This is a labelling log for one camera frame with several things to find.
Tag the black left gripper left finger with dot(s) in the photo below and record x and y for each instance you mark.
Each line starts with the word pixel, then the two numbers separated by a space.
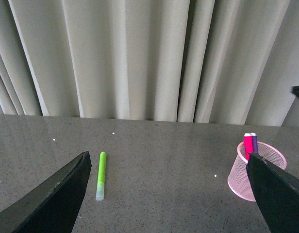
pixel 53 206

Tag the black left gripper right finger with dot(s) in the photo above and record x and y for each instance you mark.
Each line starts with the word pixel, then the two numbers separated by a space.
pixel 276 193

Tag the purple marker pen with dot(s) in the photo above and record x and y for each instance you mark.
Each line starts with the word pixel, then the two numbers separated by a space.
pixel 254 142

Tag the pink marker pen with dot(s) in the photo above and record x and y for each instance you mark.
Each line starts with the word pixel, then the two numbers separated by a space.
pixel 248 143

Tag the pink mesh pen cup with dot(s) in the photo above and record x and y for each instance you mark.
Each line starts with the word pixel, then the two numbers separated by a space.
pixel 238 180

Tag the green marker pen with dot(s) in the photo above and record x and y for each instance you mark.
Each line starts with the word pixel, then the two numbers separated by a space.
pixel 101 177

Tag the white pleated curtain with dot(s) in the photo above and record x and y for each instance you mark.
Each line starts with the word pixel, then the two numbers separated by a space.
pixel 202 61

